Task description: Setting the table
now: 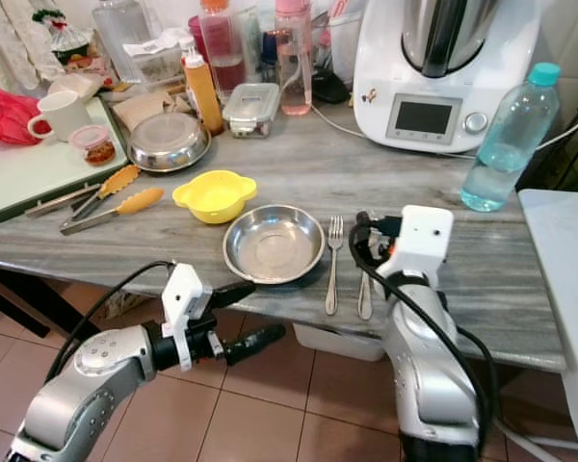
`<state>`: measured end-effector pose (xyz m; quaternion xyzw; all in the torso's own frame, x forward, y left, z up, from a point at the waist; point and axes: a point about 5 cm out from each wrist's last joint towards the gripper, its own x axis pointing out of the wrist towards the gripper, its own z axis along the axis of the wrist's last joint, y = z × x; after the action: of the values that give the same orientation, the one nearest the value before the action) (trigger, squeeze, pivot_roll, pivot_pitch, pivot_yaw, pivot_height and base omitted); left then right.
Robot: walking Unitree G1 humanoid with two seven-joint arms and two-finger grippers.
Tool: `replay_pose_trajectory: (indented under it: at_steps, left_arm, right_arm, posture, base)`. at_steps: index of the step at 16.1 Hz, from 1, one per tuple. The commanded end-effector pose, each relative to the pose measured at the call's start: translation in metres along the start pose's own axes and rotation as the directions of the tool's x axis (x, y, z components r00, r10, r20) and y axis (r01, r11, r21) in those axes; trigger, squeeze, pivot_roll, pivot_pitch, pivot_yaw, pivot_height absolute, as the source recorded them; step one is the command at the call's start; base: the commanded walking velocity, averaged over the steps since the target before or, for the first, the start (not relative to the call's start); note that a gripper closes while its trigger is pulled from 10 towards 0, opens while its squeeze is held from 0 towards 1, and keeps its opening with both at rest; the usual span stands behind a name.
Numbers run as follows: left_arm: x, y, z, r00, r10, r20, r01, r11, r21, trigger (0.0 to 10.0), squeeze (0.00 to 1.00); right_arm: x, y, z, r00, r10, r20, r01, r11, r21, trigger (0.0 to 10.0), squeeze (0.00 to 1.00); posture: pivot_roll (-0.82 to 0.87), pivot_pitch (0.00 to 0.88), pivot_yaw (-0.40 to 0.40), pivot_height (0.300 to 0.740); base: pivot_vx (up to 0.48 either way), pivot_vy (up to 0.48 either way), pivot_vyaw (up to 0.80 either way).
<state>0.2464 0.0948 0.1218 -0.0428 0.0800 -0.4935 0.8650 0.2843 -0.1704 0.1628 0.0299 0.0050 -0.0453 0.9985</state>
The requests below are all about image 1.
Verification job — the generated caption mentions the white green-edged cutting board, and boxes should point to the white green-edged cutting board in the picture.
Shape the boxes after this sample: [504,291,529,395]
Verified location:
[0,96,132,223]

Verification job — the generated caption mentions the white ceramic mug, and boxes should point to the white ceramic mug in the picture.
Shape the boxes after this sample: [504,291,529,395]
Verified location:
[26,89,95,144]

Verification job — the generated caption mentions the round steel bowl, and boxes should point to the round steel bowl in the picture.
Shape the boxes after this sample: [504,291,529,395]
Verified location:
[124,112,212,175]

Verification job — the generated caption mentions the steel fork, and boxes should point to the steel fork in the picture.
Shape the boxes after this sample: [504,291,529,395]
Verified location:
[325,215,345,318]

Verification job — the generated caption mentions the pink-capped water bottle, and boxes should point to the pink-capped water bottle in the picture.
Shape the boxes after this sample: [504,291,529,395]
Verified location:
[274,0,313,117]

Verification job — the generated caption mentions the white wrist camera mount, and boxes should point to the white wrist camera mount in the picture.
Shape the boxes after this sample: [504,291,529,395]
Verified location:
[161,262,216,372]
[383,205,455,286]

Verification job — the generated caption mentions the white appliance power cable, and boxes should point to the white appliance power cable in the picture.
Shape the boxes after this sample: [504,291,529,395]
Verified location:
[310,103,578,160]

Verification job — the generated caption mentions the glass food container with lid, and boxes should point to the glass food container with lid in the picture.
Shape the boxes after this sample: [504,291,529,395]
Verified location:
[221,82,282,140]

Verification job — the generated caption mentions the clear bottle with teal cap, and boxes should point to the clear bottle with teal cap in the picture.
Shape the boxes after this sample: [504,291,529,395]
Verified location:
[460,62,563,214]

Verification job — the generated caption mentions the small pink-lidded plastic tub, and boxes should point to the small pink-lidded plastic tub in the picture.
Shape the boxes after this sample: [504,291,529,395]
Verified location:
[67,123,116,167]

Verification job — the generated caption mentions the white kitchen cooking machine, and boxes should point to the white kitchen cooking machine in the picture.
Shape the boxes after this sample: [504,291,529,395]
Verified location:
[353,0,543,154]

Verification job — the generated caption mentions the large clear plastic bottle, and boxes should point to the large clear plastic bottle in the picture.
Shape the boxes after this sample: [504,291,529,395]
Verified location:
[91,0,151,84]

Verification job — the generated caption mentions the white plastic bin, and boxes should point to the white plastic bin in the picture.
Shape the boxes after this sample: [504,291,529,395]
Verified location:
[293,321,388,364]

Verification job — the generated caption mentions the orange-capped bottle with red liquid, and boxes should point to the orange-capped bottle with red liquid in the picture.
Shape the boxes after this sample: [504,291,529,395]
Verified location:
[197,0,248,95]

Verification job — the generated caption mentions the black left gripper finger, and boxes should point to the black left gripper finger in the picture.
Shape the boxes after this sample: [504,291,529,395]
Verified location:
[212,280,258,310]
[224,322,288,368]

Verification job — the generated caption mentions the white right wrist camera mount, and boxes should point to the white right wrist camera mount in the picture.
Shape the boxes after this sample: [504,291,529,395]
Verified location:
[383,205,455,286]

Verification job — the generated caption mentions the red plastic bag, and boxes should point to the red plastic bag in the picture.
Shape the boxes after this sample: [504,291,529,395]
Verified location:
[0,81,47,147]

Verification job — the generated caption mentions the beige hanging towel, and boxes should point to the beige hanging towel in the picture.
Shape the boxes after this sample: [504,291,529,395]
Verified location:
[0,0,61,90]

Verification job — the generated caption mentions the orange squeeze sauce bottle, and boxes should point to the orange squeeze sauce bottle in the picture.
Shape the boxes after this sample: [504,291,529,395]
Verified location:
[182,47,225,137]

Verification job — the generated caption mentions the steel tongs with orange tips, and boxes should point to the steel tongs with orange tips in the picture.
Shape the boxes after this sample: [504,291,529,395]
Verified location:
[59,186,167,237]
[72,164,141,221]

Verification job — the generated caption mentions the brown paper bag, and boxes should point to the brown paper bag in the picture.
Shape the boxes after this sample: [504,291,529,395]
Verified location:
[111,90,184,135]

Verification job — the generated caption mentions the steel spoon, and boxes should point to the steel spoon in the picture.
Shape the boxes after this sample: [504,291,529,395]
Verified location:
[356,260,375,322]

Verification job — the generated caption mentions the yellow plastic bowl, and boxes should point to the yellow plastic bowl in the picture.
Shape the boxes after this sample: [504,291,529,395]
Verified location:
[171,169,259,226]

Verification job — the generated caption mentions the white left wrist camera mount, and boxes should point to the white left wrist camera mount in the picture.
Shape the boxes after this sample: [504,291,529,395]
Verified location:
[161,262,216,372]

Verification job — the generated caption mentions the white side counter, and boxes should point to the white side counter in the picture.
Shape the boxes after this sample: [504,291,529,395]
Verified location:
[517,188,578,462]

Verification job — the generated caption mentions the shallow steel plate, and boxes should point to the shallow steel plate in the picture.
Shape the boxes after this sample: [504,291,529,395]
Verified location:
[223,203,328,286]

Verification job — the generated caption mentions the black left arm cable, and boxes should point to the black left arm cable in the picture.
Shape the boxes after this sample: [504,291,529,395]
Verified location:
[44,259,176,384]

